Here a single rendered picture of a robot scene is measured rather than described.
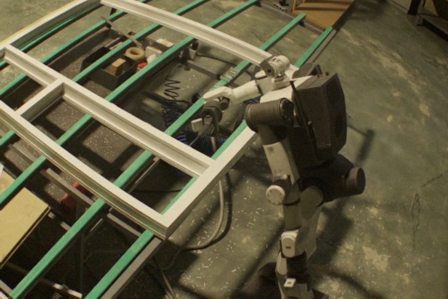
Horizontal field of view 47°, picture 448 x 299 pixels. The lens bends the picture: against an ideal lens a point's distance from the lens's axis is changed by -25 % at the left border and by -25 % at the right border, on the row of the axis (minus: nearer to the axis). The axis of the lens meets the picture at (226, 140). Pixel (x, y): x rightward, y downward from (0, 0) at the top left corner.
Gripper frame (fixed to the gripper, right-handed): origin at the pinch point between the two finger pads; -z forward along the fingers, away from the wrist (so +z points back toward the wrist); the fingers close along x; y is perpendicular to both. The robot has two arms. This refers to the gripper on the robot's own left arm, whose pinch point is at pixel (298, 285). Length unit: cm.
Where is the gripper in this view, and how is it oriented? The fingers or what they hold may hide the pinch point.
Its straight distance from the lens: 261.5
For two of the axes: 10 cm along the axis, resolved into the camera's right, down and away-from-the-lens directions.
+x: -8.5, -0.4, 5.3
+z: -1.7, -9.3, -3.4
